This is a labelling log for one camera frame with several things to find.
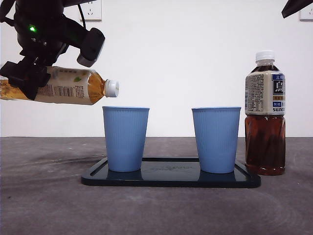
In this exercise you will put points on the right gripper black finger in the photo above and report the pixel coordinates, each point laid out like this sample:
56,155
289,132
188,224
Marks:
293,7

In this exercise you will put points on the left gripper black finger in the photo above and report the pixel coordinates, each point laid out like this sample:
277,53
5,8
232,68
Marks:
27,78

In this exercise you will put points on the pale jasmine tea bottle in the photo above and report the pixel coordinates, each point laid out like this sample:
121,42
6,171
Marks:
73,90

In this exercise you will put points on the dark oolong tea bottle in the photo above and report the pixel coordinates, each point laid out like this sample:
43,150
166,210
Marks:
265,142

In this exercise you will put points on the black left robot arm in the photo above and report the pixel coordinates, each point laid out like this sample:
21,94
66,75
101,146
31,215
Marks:
49,24

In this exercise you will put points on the blue ribbed plastic cup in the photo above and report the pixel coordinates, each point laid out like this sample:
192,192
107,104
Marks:
216,140
125,139

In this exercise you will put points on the dark rectangular tray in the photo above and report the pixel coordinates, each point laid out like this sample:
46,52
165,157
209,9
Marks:
171,177

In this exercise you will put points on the white wall socket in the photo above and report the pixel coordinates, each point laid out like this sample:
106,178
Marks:
307,13
94,11

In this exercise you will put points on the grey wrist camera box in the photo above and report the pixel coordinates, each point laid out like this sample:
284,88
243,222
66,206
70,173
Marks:
91,46

